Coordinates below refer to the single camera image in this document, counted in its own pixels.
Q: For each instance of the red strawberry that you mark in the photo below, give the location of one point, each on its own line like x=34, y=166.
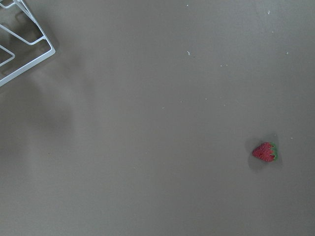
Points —
x=266, y=151

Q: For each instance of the white wire cup rack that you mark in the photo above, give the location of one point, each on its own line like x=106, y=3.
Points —
x=23, y=42

